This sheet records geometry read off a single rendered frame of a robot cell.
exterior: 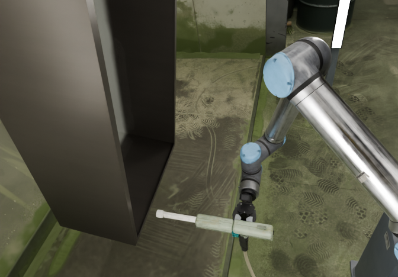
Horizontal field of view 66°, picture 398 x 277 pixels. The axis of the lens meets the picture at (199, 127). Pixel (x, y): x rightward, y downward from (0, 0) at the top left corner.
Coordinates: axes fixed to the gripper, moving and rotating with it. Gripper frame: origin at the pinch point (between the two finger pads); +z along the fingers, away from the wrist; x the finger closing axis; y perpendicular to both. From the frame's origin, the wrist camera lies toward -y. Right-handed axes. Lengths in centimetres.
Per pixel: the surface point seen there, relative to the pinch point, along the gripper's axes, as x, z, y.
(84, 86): 32, 11, -79
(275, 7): 3, -209, -2
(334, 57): -40, -128, -4
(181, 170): 52, -61, 47
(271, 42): 5, -210, 31
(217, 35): 56, -209, 24
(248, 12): 26, -209, 2
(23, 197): 129, -10, 22
